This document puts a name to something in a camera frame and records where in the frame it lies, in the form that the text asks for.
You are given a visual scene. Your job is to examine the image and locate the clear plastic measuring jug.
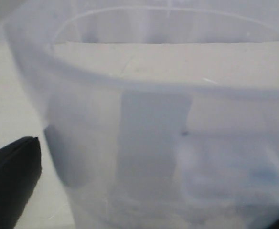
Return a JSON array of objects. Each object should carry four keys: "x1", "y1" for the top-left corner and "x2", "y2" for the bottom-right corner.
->
[{"x1": 0, "y1": 0, "x2": 279, "y2": 229}]

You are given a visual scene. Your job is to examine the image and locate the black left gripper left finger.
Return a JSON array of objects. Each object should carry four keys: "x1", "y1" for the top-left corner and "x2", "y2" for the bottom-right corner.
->
[{"x1": 0, "y1": 136, "x2": 42, "y2": 229}]

